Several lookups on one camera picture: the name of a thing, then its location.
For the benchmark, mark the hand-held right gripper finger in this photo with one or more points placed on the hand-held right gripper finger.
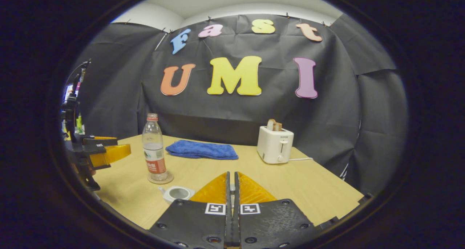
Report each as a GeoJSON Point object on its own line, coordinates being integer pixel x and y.
{"type": "Point", "coordinates": [236, 223]}
{"type": "Point", "coordinates": [228, 223]}

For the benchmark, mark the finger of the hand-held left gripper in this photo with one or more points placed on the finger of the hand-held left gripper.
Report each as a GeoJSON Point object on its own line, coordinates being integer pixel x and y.
{"type": "Point", "coordinates": [112, 154]}
{"type": "Point", "coordinates": [100, 141]}

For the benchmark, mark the clear plastic water bottle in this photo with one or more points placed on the clear plastic water bottle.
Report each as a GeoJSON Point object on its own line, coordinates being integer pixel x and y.
{"type": "Point", "coordinates": [155, 162]}

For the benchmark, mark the round cork coaster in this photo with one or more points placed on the round cork coaster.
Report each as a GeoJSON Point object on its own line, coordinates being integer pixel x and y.
{"type": "Point", "coordinates": [170, 178]}

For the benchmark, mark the white floral teacup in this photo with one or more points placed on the white floral teacup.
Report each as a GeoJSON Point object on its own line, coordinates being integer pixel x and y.
{"type": "Point", "coordinates": [168, 195]}

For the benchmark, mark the green label bottle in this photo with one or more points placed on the green label bottle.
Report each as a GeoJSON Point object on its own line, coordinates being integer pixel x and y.
{"type": "Point", "coordinates": [79, 125]}

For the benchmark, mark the computer monitor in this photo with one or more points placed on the computer monitor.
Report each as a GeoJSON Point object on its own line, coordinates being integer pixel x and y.
{"type": "Point", "coordinates": [68, 93]}

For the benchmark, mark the blue towel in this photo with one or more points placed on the blue towel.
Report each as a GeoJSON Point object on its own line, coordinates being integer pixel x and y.
{"type": "Point", "coordinates": [203, 150]}

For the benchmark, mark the white toaster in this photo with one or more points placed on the white toaster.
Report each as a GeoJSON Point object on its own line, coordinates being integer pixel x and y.
{"type": "Point", "coordinates": [274, 145]}

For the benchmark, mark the bread slice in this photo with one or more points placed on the bread slice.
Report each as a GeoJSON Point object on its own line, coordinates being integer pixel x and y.
{"type": "Point", "coordinates": [271, 125]}

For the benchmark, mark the black backdrop cloth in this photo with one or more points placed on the black backdrop cloth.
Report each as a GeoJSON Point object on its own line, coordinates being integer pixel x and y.
{"type": "Point", "coordinates": [225, 114]}

